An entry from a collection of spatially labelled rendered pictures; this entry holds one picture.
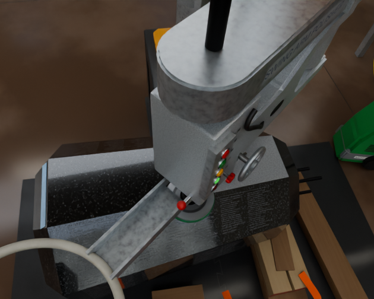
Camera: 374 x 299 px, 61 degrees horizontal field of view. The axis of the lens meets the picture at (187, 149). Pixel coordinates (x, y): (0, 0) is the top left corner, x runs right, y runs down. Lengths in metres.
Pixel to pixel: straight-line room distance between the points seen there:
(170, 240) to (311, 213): 1.20
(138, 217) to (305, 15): 0.80
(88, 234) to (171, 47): 0.99
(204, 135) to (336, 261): 1.75
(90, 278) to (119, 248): 0.49
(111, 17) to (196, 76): 3.07
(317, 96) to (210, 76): 2.56
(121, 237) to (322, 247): 1.54
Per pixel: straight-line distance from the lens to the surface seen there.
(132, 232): 1.14
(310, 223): 2.39
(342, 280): 2.36
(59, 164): 1.61
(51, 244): 1.13
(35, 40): 3.58
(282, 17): 0.85
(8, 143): 2.84
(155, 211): 1.16
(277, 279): 2.08
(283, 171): 1.61
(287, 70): 1.11
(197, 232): 1.54
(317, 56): 1.40
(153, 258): 1.56
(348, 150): 2.72
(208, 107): 0.68
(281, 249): 2.12
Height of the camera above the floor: 2.16
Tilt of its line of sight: 58 degrees down
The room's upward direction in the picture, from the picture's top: 6 degrees clockwise
